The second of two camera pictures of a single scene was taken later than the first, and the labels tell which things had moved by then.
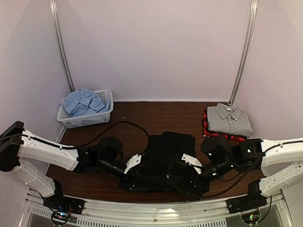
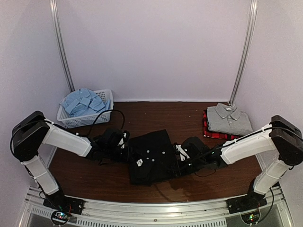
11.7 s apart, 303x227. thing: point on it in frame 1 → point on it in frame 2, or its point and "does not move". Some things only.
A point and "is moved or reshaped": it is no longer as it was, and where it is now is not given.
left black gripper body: (105, 165) → (111, 154)
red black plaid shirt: (207, 133) does not move
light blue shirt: (84, 101) does not move
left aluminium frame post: (57, 29) does not move
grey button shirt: (228, 120) does not move
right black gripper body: (225, 167) → (197, 164)
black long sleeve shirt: (162, 150) is moved or reshaped
